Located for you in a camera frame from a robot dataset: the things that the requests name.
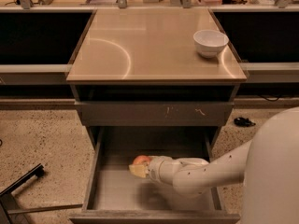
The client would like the grey drawer cabinet with counter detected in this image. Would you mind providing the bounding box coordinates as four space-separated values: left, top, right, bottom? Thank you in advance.
64 7 249 224

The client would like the closed top drawer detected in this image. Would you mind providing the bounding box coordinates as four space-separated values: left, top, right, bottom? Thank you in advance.
75 102 234 126

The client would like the black metal stand base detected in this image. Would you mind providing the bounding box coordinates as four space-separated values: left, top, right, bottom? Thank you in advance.
0 163 83 224

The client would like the open middle drawer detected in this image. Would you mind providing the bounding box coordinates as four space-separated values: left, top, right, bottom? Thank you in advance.
70 127 239 224

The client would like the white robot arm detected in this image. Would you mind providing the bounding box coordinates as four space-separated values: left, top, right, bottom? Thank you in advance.
129 107 299 224

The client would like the black object on floor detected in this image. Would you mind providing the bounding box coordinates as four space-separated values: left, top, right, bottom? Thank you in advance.
234 117 255 127

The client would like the red apple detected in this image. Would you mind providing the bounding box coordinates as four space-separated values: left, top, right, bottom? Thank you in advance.
133 155 151 165

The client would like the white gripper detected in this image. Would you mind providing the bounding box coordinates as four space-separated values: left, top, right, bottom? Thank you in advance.
129 156 181 185

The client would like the white ceramic bowl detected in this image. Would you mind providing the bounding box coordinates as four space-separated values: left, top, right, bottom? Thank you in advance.
193 30 229 58

